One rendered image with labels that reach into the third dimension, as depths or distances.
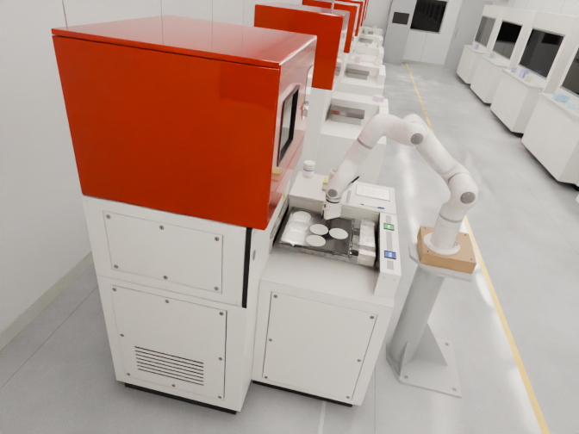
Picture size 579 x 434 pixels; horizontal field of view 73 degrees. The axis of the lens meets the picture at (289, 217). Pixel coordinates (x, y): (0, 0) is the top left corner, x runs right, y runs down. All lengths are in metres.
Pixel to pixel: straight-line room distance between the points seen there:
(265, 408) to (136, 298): 0.97
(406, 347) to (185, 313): 1.40
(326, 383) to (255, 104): 1.55
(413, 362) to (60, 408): 2.04
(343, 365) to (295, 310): 0.42
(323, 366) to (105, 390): 1.20
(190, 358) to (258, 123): 1.24
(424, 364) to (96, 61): 2.42
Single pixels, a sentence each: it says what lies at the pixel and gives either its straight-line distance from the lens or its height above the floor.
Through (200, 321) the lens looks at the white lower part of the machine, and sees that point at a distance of 1.86.
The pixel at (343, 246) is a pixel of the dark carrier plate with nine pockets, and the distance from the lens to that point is 2.02.
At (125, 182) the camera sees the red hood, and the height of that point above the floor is 1.32.
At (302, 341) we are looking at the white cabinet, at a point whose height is 0.48.
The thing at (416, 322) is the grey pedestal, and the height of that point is 0.38.
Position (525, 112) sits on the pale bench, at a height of 0.45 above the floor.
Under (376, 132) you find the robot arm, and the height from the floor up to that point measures 1.48.
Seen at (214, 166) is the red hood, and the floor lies 1.45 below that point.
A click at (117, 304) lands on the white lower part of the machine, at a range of 2.02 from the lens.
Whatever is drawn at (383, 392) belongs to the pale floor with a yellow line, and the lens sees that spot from 2.61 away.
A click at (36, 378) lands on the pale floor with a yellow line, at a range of 2.73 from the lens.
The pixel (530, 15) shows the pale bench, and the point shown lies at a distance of 10.27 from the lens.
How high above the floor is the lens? 2.03
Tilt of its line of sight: 31 degrees down
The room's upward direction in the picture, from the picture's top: 7 degrees clockwise
